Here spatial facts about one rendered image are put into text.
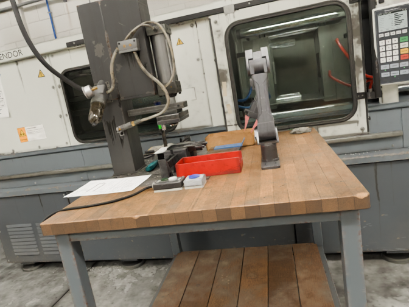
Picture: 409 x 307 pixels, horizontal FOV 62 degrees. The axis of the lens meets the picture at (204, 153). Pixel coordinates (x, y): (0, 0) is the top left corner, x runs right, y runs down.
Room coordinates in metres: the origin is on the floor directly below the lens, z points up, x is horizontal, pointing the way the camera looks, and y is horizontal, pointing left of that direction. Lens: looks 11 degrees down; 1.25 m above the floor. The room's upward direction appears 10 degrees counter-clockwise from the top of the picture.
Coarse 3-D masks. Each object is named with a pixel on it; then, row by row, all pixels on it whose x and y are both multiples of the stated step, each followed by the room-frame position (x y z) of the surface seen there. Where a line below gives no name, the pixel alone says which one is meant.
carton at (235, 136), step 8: (208, 136) 1.83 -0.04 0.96; (216, 136) 1.74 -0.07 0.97; (224, 136) 1.74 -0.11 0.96; (232, 136) 1.73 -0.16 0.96; (240, 136) 1.72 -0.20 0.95; (248, 136) 1.71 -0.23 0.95; (208, 144) 1.75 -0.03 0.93; (216, 144) 1.75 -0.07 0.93; (224, 144) 1.74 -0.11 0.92; (248, 144) 1.71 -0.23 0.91
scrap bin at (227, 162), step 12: (204, 156) 1.38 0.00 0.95; (216, 156) 1.37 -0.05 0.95; (228, 156) 1.36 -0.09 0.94; (240, 156) 1.35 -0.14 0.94; (180, 168) 1.29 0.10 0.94; (192, 168) 1.28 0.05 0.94; (204, 168) 1.27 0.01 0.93; (216, 168) 1.26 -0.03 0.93; (228, 168) 1.25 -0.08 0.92; (240, 168) 1.24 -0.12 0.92
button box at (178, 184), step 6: (168, 180) 1.18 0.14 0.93; (174, 180) 1.17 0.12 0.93; (180, 180) 1.16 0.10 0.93; (150, 186) 1.20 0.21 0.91; (156, 186) 1.17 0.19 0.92; (162, 186) 1.16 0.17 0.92; (168, 186) 1.16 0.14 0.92; (174, 186) 1.15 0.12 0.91; (180, 186) 1.15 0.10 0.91; (138, 192) 1.18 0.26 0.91; (120, 198) 1.14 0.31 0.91; (126, 198) 1.15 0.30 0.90; (96, 204) 1.12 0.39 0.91; (102, 204) 1.13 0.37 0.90; (60, 210) 1.14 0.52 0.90; (66, 210) 1.13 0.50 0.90; (48, 216) 1.14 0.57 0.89
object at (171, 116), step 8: (176, 104) 1.51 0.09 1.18; (184, 104) 1.53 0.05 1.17; (128, 112) 1.55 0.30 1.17; (136, 112) 1.55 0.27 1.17; (144, 112) 1.54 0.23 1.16; (152, 112) 1.53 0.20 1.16; (168, 112) 1.51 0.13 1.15; (176, 112) 1.50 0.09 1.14; (184, 112) 1.54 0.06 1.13; (160, 120) 1.46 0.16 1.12; (168, 120) 1.45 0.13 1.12; (176, 120) 1.44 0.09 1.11
